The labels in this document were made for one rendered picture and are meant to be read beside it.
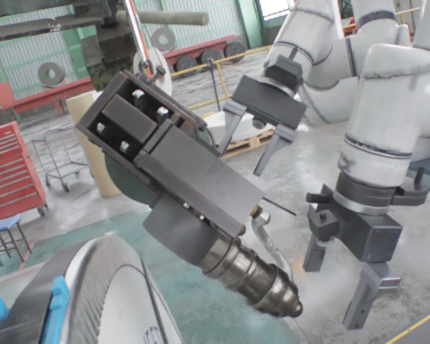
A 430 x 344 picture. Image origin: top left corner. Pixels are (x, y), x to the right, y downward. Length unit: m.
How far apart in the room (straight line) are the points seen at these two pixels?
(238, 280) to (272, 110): 0.37
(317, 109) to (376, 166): 0.64
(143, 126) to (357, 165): 0.26
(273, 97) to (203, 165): 0.37
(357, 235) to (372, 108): 0.16
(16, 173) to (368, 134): 5.06
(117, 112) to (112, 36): 0.82
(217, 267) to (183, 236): 0.07
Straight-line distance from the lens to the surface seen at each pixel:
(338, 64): 0.87
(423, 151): 1.15
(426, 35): 0.66
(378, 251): 0.52
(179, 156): 0.38
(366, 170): 0.50
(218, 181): 0.38
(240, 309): 2.47
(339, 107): 1.12
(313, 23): 0.79
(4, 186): 5.41
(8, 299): 0.39
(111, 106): 0.41
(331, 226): 0.53
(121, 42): 1.23
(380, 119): 0.48
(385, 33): 0.88
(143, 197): 0.54
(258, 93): 0.73
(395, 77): 0.48
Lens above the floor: 1.51
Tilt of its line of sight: 18 degrees down
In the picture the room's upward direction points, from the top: 16 degrees counter-clockwise
